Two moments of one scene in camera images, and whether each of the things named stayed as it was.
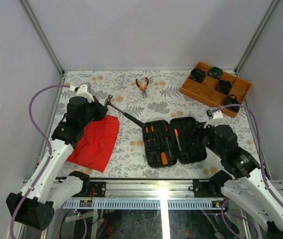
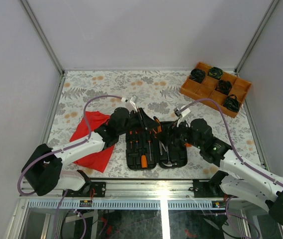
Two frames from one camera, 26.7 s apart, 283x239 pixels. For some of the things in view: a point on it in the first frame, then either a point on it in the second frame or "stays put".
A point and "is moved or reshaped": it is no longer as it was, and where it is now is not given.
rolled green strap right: (232, 99) stays put
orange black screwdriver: (164, 159) to (143, 161)
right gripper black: (209, 127) to (182, 124)
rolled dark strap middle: (224, 86) stays put
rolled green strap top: (215, 72) stays put
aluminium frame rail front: (155, 194) stays put
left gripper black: (102, 109) to (148, 123)
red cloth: (94, 148) stays put
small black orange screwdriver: (152, 129) to (137, 141)
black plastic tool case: (183, 139) is moved or reshaped
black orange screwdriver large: (166, 136) to (149, 141)
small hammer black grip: (107, 102) to (169, 163)
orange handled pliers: (141, 87) to (158, 129)
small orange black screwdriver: (147, 133) to (131, 140)
